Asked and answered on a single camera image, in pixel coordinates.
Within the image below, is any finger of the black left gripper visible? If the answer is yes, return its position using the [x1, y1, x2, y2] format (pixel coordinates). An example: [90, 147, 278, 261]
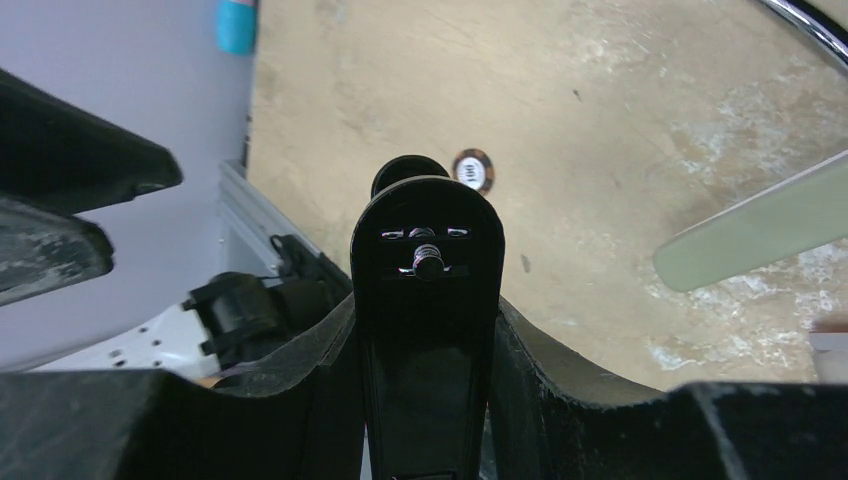
[1, 71, 183, 214]
[1, 195, 114, 306]

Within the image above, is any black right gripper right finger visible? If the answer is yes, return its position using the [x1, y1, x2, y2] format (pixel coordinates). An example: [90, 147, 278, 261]
[489, 302, 847, 479]

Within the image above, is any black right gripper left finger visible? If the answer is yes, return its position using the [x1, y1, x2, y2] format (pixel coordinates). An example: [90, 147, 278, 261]
[1, 298, 365, 479]

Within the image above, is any black stapler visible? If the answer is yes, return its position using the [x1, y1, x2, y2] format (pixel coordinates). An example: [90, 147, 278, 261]
[350, 155, 505, 479]

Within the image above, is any green stapler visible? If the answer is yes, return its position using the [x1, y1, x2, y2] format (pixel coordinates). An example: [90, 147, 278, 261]
[653, 151, 847, 292]

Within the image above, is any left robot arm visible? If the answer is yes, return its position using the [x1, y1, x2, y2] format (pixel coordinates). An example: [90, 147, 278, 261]
[1, 72, 352, 383]

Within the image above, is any turquoise cylindrical tool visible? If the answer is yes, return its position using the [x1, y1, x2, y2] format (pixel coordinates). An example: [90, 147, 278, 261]
[216, 0, 258, 56]

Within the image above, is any brown white poker chip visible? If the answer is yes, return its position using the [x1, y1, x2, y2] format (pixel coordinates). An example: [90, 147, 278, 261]
[451, 148, 495, 196]

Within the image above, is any red white staple box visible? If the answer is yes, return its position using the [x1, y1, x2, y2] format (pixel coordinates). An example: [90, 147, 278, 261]
[809, 315, 847, 384]

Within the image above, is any black poker chip case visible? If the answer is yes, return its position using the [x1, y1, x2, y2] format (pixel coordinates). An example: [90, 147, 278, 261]
[756, 0, 847, 75]

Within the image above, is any aluminium frame rail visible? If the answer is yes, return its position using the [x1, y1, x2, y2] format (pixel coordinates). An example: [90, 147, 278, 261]
[217, 160, 320, 277]

